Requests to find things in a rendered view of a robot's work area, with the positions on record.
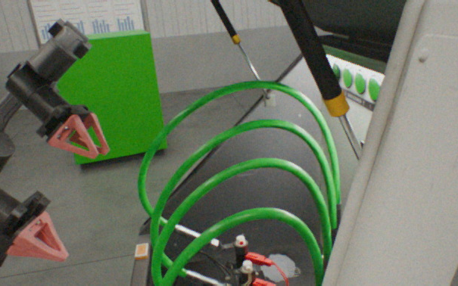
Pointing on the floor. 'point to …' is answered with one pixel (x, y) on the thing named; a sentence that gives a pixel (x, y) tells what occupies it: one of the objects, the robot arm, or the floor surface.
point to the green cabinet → (117, 95)
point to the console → (419, 156)
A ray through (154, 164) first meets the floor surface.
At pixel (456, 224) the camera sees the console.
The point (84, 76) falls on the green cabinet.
